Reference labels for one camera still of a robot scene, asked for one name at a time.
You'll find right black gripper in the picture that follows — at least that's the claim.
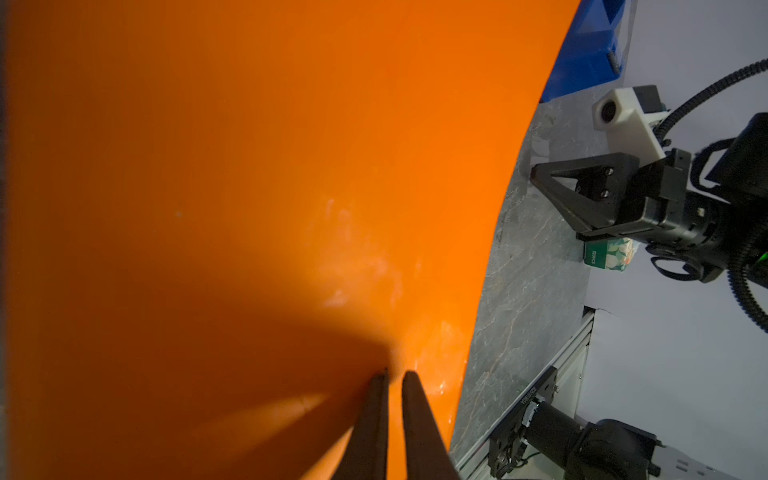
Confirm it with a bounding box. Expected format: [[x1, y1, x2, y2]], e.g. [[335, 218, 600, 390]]
[[530, 149, 738, 282]]

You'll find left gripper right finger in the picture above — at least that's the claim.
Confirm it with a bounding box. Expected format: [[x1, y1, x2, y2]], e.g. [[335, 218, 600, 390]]
[[402, 371, 460, 480]]

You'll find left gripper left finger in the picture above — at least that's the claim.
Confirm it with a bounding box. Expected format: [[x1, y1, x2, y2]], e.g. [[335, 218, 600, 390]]
[[332, 370, 389, 480]]

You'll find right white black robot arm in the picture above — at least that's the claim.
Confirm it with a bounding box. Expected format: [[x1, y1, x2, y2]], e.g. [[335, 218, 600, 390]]
[[531, 61, 767, 328]]

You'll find colourful tissue box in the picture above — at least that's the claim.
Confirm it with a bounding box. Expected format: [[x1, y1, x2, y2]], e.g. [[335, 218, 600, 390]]
[[583, 238, 640, 272]]

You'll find blue tape dispenser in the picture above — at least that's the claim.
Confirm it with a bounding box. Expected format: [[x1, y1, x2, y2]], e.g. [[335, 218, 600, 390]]
[[540, 0, 627, 103]]

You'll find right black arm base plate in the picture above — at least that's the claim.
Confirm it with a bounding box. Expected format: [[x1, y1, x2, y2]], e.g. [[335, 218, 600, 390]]
[[488, 366, 558, 479]]

